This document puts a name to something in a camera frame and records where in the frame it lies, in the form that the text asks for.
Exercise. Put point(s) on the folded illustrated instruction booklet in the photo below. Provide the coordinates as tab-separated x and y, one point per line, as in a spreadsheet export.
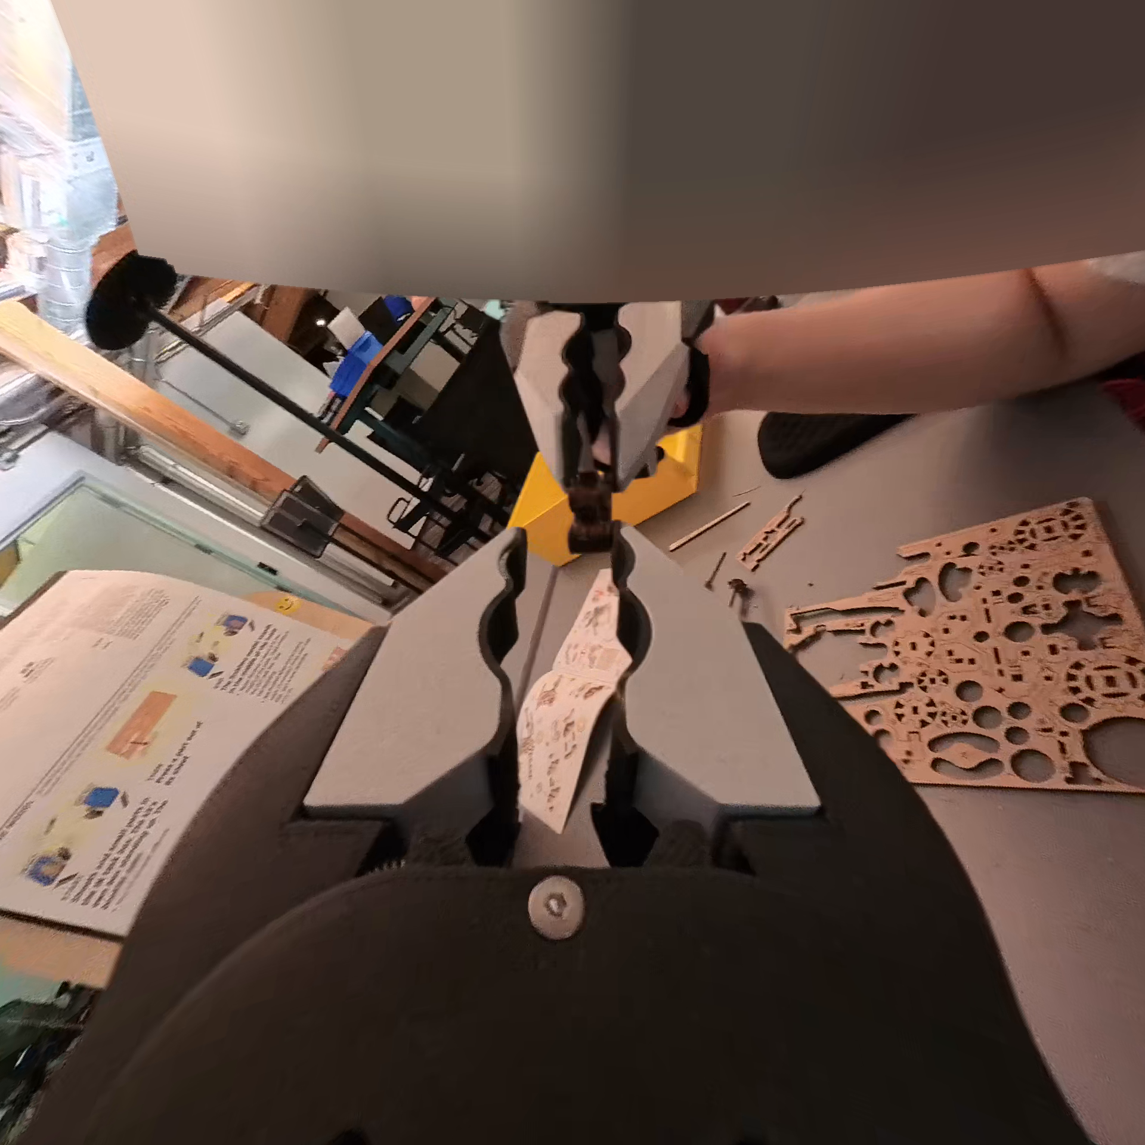
559	714

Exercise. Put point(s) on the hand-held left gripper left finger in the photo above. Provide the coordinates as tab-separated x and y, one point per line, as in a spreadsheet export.
421	697

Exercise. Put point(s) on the black rod with round end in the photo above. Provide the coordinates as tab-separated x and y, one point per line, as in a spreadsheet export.
135	299

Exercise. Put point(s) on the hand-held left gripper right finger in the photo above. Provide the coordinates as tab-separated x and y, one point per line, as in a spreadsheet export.
715	714

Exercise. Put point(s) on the tiny dark wooden piece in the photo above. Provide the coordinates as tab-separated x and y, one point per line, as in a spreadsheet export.
739	592

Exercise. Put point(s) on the workbench with teal frame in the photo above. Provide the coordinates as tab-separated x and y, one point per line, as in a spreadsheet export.
394	358

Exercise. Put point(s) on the blue storage bin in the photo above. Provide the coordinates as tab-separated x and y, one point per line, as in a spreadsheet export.
356	362

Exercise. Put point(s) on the small dark wooden pin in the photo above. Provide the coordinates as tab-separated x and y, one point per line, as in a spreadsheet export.
717	570

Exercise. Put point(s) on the small wooden frame offcut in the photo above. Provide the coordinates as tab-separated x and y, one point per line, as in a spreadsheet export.
770	536

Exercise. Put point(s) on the printed instruction sheet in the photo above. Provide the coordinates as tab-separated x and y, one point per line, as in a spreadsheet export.
152	742

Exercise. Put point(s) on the wooden beam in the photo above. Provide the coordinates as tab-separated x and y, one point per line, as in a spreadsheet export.
161	420

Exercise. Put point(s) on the person's right forearm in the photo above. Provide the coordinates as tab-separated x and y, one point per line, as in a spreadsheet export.
895	349

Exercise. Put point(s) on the cardboard board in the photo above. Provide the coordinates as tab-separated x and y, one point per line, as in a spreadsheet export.
54	952

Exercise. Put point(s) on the laser-cut wooden parts sheet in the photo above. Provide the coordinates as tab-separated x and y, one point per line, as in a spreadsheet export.
985	697

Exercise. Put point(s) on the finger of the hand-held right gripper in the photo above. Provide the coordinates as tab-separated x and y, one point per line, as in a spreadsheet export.
541	375
658	367

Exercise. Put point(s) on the small dark wooden model part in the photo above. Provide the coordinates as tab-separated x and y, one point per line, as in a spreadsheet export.
590	514

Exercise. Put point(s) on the yellow box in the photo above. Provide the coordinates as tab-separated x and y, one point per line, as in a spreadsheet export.
662	487

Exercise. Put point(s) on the silver duct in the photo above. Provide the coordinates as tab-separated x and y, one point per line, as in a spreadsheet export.
67	268

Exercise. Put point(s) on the thin wooden stick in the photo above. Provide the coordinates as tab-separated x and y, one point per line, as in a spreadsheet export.
711	524

